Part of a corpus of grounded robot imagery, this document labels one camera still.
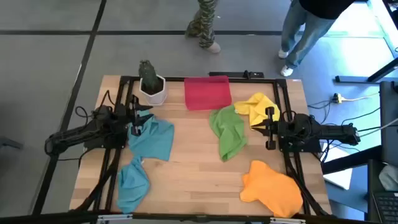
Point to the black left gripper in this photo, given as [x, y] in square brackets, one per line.
[135, 119]

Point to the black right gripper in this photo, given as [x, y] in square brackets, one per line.
[271, 129]

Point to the yellow microfiber towel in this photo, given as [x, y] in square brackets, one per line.
[258, 105]

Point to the teal microfiber towel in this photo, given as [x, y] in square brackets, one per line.
[155, 140]
[132, 186]

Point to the green microfiber towel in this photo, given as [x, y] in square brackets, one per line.
[230, 133]

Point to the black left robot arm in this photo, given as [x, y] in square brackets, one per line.
[93, 127]

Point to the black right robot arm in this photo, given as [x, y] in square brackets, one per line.
[311, 130]

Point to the orange microfiber towel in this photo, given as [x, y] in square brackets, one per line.
[270, 189]

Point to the white hexagonal plant pot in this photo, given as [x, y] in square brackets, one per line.
[154, 98]

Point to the green cactus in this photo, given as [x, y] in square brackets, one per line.
[148, 74]

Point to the red plastic bin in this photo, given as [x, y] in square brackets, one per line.
[206, 93]

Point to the yellow power plug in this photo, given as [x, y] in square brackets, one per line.
[336, 98]

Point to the white flat board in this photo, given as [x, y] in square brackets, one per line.
[340, 179]

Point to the black slanted desk bar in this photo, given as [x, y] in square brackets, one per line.
[351, 160]

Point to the person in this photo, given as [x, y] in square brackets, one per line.
[205, 28]
[301, 31]

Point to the black desk foot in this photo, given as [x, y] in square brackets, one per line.
[357, 79]

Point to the black beam with silver brackets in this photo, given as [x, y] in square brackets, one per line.
[186, 218]

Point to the dark grey monitor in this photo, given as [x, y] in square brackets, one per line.
[390, 124]

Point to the grey cloth bundle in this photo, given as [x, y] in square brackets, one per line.
[390, 177]

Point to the grey chair foot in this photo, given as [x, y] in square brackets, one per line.
[9, 143]

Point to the black keyboard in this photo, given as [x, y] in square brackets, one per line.
[385, 205]

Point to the black aluminium table frame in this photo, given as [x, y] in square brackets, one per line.
[174, 79]

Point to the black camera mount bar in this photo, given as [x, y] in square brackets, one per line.
[236, 74]

